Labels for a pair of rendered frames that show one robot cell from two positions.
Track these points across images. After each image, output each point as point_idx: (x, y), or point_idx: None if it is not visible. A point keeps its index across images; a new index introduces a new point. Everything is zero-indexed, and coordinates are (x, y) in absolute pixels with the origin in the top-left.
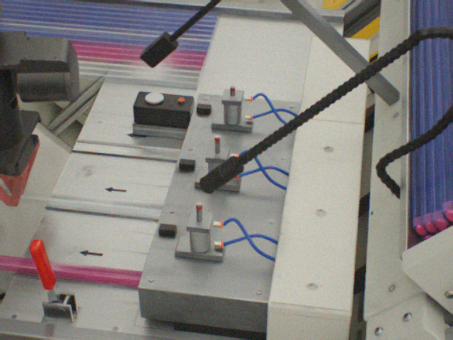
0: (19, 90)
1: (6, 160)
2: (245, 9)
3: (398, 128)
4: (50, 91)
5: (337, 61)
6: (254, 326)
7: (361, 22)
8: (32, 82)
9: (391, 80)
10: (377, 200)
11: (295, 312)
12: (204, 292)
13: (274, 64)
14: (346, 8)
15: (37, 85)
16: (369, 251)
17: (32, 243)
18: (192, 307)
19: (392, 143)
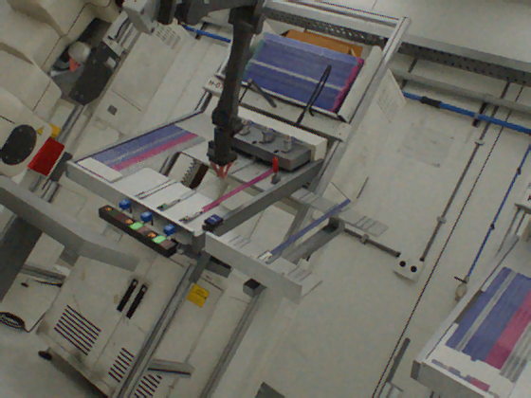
0: (234, 132)
1: (234, 155)
2: (176, 120)
3: (286, 109)
4: (239, 129)
5: (240, 111)
6: (308, 158)
7: (203, 111)
8: (236, 128)
9: (265, 104)
10: (302, 121)
11: (320, 144)
12: (301, 153)
13: (209, 127)
14: (197, 109)
15: (237, 128)
16: (316, 128)
17: (274, 158)
18: (299, 160)
19: (289, 112)
